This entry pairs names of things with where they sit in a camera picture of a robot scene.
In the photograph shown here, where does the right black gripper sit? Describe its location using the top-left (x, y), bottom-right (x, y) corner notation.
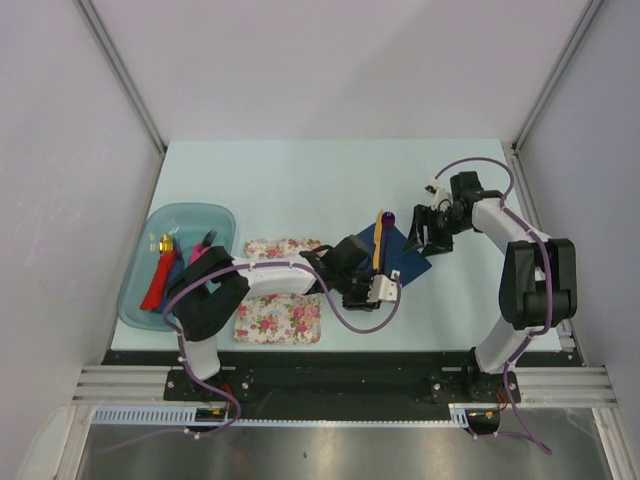
top-left (402, 204), bottom-right (471, 258)

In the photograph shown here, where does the dark blue paper napkin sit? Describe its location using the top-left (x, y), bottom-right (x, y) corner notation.
top-left (356, 224), bottom-right (431, 287)

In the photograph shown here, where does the purple metal spoon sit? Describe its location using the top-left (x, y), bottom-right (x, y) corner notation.
top-left (379, 211), bottom-right (395, 273)

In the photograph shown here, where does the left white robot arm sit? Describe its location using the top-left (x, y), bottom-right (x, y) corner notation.
top-left (165, 235), bottom-right (381, 400)

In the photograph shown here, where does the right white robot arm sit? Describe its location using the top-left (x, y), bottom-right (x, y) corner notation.
top-left (405, 171), bottom-right (577, 401)

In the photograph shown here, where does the black utensil in pink roll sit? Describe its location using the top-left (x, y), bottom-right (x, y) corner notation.
top-left (201, 230), bottom-right (217, 248)

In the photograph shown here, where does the pink napkin roll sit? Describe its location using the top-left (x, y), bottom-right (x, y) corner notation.
top-left (189, 243), bottom-right (210, 264)

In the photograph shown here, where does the blue napkin roll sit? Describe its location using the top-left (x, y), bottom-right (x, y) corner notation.
top-left (152, 247), bottom-right (184, 313)

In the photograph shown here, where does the gold utensil in roll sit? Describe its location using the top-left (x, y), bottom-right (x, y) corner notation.
top-left (158, 234), bottom-right (179, 256)

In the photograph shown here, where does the teal plastic tray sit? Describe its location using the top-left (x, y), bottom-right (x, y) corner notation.
top-left (117, 203), bottom-right (236, 332)

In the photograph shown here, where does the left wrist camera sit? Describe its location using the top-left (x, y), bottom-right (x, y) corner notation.
top-left (367, 270), bottom-right (400, 303)

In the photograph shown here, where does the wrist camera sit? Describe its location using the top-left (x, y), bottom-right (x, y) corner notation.
top-left (367, 270), bottom-right (400, 303)
top-left (425, 178), bottom-right (451, 210)

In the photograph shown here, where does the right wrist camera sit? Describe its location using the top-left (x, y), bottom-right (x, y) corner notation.
top-left (425, 178), bottom-right (451, 210)

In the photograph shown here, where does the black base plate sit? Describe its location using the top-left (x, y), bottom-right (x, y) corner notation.
top-left (102, 351), bottom-right (584, 424)

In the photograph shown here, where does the white cable duct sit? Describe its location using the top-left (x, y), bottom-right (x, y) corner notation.
top-left (92, 405), bottom-right (469, 429)

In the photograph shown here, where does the aluminium frame rail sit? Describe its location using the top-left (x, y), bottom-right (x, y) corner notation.
top-left (72, 365), bottom-right (618, 408)

